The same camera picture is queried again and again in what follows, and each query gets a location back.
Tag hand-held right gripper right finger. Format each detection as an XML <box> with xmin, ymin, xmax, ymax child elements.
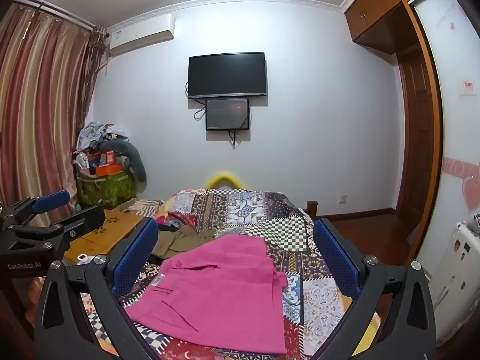
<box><xmin>313</xmin><ymin>218</ymin><xmax>437</xmax><ymax>360</ymax></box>

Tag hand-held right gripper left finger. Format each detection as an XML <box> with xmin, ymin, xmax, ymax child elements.
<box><xmin>33</xmin><ymin>218</ymin><xmax>166</xmax><ymax>360</ymax></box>

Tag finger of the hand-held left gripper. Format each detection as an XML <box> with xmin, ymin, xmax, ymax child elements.
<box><xmin>52</xmin><ymin>205</ymin><xmax>106</xmax><ymax>250</ymax></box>
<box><xmin>5</xmin><ymin>190</ymin><xmax>71</xmax><ymax>226</ymax></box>

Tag pink pants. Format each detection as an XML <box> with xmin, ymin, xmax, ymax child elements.
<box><xmin>125</xmin><ymin>234</ymin><xmax>289</xmax><ymax>355</ymax></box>

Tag olive green pants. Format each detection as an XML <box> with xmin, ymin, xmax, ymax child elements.
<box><xmin>150</xmin><ymin>227</ymin><xmax>217</xmax><ymax>259</ymax></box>

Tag yellow flower-pattern cushion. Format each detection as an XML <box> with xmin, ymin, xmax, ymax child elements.
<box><xmin>62</xmin><ymin>208</ymin><xmax>149</xmax><ymax>265</ymax></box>

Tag green patterned storage box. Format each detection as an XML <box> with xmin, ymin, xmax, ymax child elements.
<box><xmin>77</xmin><ymin>170</ymin><xmax>137</xmax><ymax>209</ymax></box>

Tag striped cloth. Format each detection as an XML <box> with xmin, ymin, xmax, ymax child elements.
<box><xmin>116</xmin><ymin>199</ymin><xmax>164</xmax><ymax>218</ymax></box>

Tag orange box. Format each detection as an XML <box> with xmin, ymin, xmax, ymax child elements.
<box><xmin>95</xmin><ymin>164</ymin><xmax>123</xmax><ymax>178</ymax></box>

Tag patchwork printed blanket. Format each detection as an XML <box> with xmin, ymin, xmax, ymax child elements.
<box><xmin>79</xmin><ymin>187</ymin><xmax>379</xmax><ymax>360</ymax></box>

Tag grey neck pillow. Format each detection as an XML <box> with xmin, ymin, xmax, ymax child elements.
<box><xmin>98</xmin><ymin>140</ymin><xmax>148</xmax><ymax>194</ymax></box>

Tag yellow bed sheet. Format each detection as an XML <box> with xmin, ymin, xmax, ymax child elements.
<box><xmin>357</xmin><ymin>317</ymin><xmax>382</xmax><ymax>349</ymax></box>

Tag striped pink curtain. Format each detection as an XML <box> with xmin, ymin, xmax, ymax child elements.
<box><xmin>0</xmin><ymin>0</ymin><xmax>110</xmax><ymax>211</ymax></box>

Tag yellow plush toy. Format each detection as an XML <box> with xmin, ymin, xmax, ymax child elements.
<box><xmin>204</xmin><ymin>172</ymin><xmax>244</xmax><ymax>190</ymax></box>

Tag white cabinet with stickers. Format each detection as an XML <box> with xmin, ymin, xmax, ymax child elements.
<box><xmin>427</xmin><ymin>220</ymin><xmax>480</xmax><ymax>343</ymax></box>

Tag wooden door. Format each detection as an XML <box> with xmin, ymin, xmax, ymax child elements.
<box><xmin>395</xmin><ymin>43</ymin><xmax>433</xmax><ymax>241</ymax></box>

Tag white sliding wardrobe door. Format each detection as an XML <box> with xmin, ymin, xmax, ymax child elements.
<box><xmin>407</xmin><ymin>0</ymin><xmax>480</xmax><ymax>346</ymax></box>

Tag white air conditioner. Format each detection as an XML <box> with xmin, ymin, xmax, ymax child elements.
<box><xmin>107</xmin><ymin>13</ymin><xmax>176</xmax><ymax>55</ymax></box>

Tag wooden overhead cabinet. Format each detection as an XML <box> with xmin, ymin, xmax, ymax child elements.
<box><xmin>344</xmin><ymin>0</ymin><xmax>443</xmax><ymax>55</ymax></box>

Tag black monitor cable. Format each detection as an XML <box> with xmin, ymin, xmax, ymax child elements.
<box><xmin>229</xmin><ymin>129</ymin><xmax>250</xmax><ymax>148</ymax></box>

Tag small black wall monitor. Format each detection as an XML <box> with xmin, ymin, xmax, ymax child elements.
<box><xmin>205</xmin><ymin>97</ymin><xmax>251</xmax><ymax>132</ymax></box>

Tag white curtain rail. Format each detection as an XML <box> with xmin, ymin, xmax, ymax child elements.
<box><xmin>15</xmin><ymin>0</ymin><xmax>97</xmax><ymax>29</ymax></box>

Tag black wall television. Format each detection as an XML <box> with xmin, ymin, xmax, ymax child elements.
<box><xmin>187</xmin><ymin>52</ymin><xmax>268</xmax><ymax>100</ymax></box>

